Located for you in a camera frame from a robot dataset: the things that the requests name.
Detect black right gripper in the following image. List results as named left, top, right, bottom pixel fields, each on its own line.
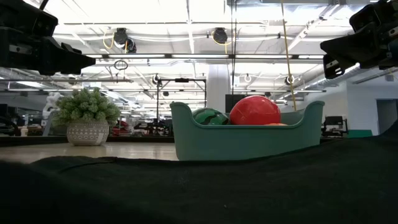
left=320, top=18, right=398, bottom=80

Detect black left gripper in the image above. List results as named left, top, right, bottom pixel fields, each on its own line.
left=0, top=26, right=96, bottom=77

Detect red toy apple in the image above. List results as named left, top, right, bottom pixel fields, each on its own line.
left=229, top=95, right=282, bottom=126

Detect green striped toy watermelon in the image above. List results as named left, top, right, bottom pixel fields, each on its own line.
left=192, top=107, right=231, bottom=126

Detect white humanoid robot figure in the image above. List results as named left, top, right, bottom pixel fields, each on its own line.
left=42, top=91, right=62, bottom=119

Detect green plant in patterned pot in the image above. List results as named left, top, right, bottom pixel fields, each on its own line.
left=52, top=86, right=121, bottom=146

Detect black background workstation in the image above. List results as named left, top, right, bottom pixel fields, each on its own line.
left=322, top=115, right=349, bottom=138

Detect green low box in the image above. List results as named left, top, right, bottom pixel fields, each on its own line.
left=347, top=129, right=373, bottom=138

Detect black background robot arms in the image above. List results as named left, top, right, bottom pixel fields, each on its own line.
left=133, top=119, right=174, bottom=137

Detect black computer case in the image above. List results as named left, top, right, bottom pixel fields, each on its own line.
left=224, top=94, right=249, bottom=113

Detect teal plastic tub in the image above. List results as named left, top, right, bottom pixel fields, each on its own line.
left=169, top=100, right=326, bottom=161

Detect black folded cloth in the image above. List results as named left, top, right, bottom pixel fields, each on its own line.
left=0, top=119, right=398, bottom=224

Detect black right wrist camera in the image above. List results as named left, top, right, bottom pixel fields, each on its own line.
left=349, top=0, right=398, bottom=32

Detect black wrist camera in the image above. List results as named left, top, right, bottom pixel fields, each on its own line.
left=0, top=0, right=59, bottom=38
left=349, top=0, right=398, bottom=32

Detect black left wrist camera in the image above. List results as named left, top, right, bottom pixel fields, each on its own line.
left=0, top=0, right=59, bottom=38

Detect yellow hanging cable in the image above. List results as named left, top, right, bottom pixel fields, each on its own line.
left=280, top=0, right=298, bottom=111

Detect black ceiling cord reel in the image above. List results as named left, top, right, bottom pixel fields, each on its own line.
left=112, top=27, right=137, bottom=54
left=212, top=27, right=229, bottom=45

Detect black table frame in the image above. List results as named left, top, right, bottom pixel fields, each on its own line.
left=0, top=136, right=343, bottom=147

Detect black hanging cable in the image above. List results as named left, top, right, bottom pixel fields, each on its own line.
left=230, top=0, right=238, bottom=102

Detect black background stand frame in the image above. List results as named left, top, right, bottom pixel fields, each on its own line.
left=157, top=77, right=208, bottom=110

